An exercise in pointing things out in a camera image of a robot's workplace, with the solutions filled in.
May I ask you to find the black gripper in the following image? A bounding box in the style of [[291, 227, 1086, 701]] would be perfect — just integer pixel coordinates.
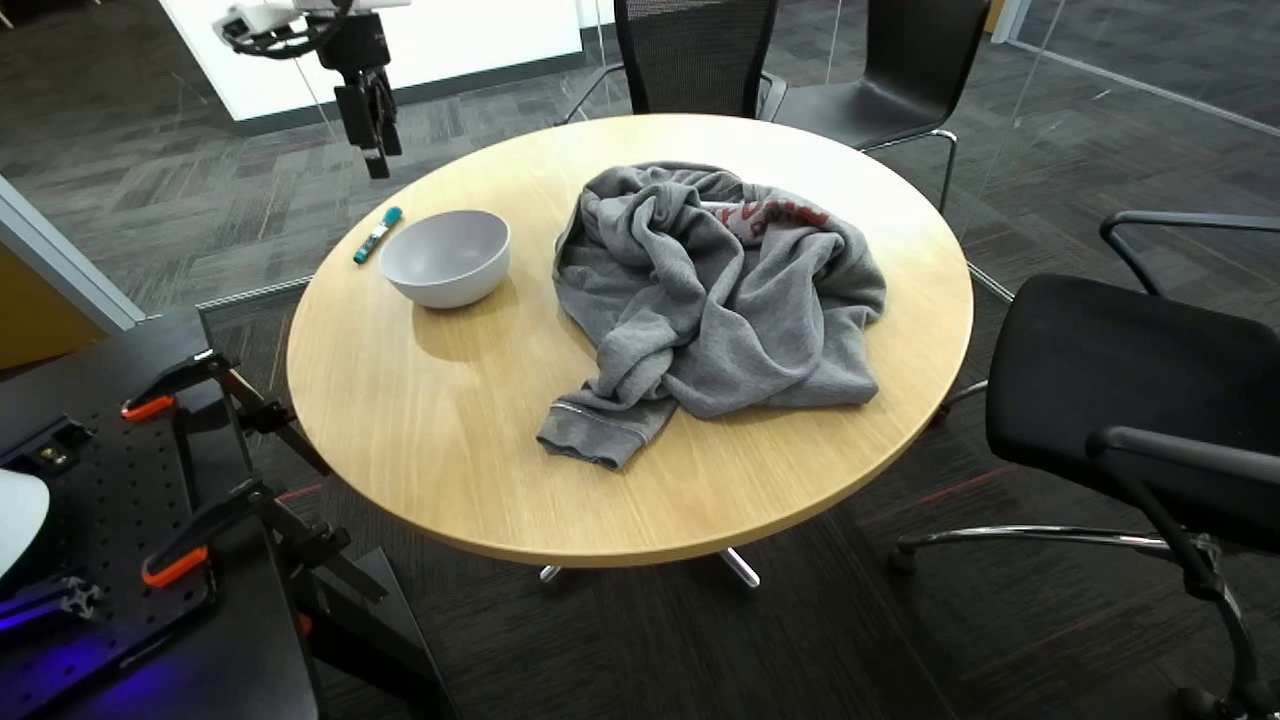
[[331, 52, 404, 182]]

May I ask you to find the white round bowl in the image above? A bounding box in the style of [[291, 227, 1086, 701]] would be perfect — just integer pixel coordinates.
[[375, 208, 516, 314]]

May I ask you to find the teal marker pen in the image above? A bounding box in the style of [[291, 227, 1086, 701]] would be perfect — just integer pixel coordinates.
[[348, 201, 407, 267]]

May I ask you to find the crumpled grey sweatshirt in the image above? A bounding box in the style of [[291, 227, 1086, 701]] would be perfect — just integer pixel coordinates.
[[536, 159, 893, 471]]

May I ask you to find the metal table base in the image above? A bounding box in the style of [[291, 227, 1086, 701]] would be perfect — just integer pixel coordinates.
[[536, 540, 766, 591]]

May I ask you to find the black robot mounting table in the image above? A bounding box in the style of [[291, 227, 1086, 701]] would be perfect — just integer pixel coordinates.
[[0, 302, 454, 720]]

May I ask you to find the black mesh office chair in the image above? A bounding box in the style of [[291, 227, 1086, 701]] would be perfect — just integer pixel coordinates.
[[887, 203, 1280, 720]]

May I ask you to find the black clamp orange handle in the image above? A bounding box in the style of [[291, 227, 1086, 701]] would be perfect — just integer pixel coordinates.
[[134, 475, 393, 609], [117, 342, 331, 478]]

